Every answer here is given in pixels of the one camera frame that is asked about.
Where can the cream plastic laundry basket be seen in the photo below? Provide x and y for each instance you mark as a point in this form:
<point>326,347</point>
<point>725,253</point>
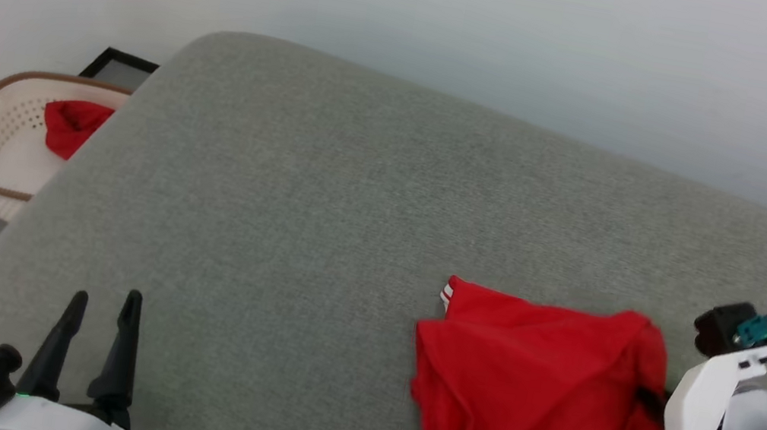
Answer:
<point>3,139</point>

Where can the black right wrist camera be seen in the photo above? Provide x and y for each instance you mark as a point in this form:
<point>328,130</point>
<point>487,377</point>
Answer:
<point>720,326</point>

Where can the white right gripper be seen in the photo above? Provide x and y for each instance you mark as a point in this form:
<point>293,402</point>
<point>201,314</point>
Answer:
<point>692,425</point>

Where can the teal right camera connector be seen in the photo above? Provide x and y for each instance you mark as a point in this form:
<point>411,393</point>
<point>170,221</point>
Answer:
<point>758,328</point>

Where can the crumpled red cloth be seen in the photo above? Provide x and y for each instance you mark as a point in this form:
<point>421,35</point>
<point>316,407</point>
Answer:
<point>71,123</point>

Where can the red Bulls basketball jersey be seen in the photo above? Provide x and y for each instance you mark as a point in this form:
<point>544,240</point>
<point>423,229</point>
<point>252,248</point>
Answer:
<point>527,376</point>

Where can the grey fabric sofa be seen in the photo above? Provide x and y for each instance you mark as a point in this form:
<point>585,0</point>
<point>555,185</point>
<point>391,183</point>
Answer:
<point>311,234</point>

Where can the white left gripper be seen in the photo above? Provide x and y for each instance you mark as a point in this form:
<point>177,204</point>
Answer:
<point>58,421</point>

